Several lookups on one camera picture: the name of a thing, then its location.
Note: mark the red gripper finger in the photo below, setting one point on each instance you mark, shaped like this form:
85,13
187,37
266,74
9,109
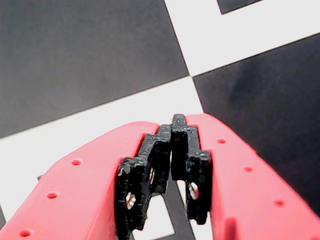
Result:
250,195
75,195

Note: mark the black white marker mat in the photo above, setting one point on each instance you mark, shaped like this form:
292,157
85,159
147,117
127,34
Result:
100,62

